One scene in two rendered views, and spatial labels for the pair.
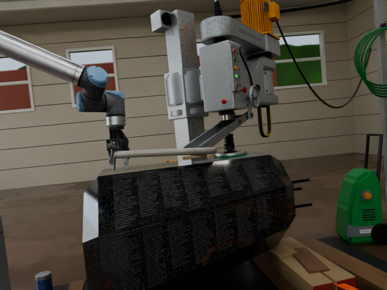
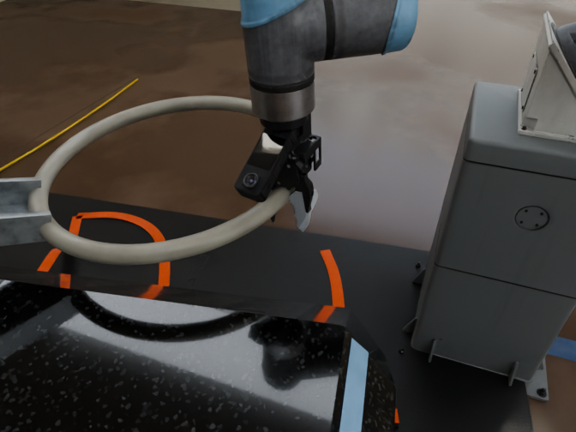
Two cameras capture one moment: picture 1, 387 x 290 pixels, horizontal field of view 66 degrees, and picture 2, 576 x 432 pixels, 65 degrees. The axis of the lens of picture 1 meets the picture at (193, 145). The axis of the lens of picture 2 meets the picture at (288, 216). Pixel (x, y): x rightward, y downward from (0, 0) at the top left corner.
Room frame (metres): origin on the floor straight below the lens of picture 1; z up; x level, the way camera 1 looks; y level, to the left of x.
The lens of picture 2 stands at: (2.00, 0.62, 1.38)
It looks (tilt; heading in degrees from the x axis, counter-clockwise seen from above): 38 degrees down; 204
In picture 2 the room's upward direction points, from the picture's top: straight up
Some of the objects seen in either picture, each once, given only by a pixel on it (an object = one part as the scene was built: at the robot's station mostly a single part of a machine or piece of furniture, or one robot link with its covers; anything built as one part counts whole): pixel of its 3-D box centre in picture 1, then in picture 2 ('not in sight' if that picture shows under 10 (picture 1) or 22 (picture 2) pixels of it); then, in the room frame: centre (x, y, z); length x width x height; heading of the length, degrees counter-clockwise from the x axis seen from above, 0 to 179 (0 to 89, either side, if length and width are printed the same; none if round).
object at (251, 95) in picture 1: (249, 97); not in sight; (2.01, -0.40, 1.22); 0.15 x 0.10 x 0.15; 145
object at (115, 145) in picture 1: (116, 138); (288, 144); (1.44, 0.36, 1.04); 0.09 x 0.08 x 0.12; 176
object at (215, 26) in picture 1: (242, 44); not in sight; (2.27, -0.44, 1.64); 0.96 x 0.25 x 0.17; 145
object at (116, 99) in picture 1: (114, 104); (280, 33); (1.46, 0.36, 1.21); 0.10 x 0.09 x 0.12; 124
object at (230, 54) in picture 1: (233, 68); not in sight; (1.86, -0.29, 1.40); 0.08 x 0.03 x 0.28; 145
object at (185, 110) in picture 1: (186, 95); not in sight; (2.66, 0.02, 1.36); 0.35 x 0.35 x 0.41
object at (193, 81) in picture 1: (208, 88); not in sight; (2.62, -0.17, 1.39); 0.74 x 0.34 x 0.25; 77
